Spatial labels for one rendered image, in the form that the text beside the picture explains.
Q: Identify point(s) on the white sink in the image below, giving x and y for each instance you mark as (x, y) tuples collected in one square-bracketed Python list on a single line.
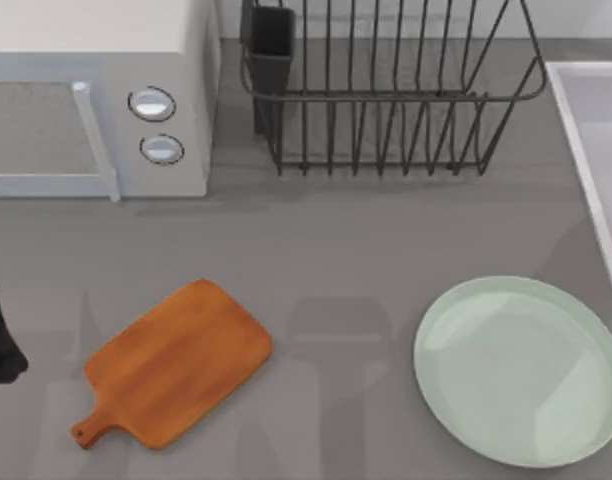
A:
[(593, 150)]

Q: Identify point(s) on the pale green plate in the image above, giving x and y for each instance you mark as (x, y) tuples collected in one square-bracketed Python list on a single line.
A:
[(516, 372)]

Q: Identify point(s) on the wooden cutting board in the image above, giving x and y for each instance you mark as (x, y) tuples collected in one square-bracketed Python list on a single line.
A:
[(181, 362)]

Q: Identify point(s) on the dark cutlery holder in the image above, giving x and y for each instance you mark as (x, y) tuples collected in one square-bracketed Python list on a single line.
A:
[(267, 45)]

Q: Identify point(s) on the large microwave knob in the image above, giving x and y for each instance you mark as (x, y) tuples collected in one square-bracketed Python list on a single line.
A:
[(151, 104)]

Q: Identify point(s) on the small microwave knob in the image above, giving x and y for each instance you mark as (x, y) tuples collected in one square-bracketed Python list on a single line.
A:
[(161, 149)]

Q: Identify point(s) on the pale microwave oven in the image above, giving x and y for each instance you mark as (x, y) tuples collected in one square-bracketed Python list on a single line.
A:
[(186, 165)]

